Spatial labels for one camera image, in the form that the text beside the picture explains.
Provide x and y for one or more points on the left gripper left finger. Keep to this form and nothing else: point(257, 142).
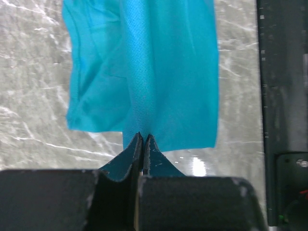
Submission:
point(117, 187)

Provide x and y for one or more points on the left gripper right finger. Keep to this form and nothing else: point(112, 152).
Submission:
point(155, 164)

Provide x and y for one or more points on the teal t shirt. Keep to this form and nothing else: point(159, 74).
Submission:
point(144, 66)

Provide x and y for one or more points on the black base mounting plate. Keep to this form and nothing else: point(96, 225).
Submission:
point(283, 62)

